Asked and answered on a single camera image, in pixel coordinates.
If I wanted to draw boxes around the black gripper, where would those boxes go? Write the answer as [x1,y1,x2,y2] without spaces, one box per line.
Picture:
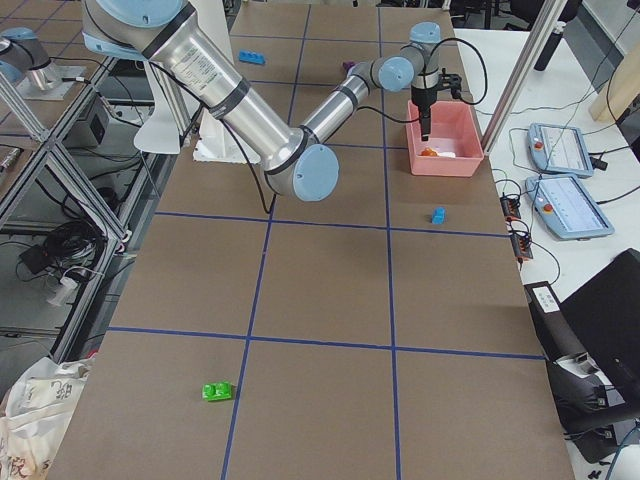
[411,69,462,141]

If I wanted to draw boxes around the orange toy block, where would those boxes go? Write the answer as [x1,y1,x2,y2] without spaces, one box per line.
[420,148,439,157]

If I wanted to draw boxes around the small blue block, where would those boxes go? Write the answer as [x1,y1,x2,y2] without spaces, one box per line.
[431,207,447,225]

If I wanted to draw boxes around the long blue studded block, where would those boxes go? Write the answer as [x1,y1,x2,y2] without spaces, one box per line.
[238,50,266,65]

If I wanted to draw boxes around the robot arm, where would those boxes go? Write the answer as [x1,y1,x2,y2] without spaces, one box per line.
[82,1,461,202]

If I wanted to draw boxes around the pink plastic box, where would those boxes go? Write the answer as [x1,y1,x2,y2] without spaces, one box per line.
[405,101,485,178]

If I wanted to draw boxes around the teach pendant far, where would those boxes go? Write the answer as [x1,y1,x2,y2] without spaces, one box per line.
[527,123,594,178]

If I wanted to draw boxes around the teach pendant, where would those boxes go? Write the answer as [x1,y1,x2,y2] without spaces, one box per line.
[527,123,594,178]
[525,174,615,240]

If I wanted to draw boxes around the teach pendant near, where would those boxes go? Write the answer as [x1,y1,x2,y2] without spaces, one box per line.
[525,174,615,240]

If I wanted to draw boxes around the green toy block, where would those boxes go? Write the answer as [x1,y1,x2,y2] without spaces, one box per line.
[201,381,233,402]

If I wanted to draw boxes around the white shopping bag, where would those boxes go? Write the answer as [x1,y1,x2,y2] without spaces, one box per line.
[1,356,95,479]

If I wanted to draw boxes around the aluminium frame post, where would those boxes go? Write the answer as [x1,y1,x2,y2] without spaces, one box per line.
[481,0,567,156]

